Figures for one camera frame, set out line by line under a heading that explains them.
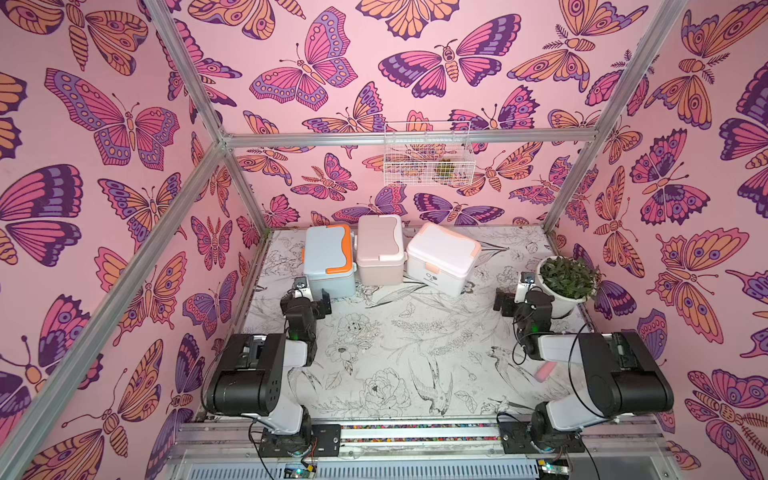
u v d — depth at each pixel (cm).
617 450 72
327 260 93
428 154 95
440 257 92
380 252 93
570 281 82
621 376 46
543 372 83
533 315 72
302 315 72
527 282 80
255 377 46
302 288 80
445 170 94
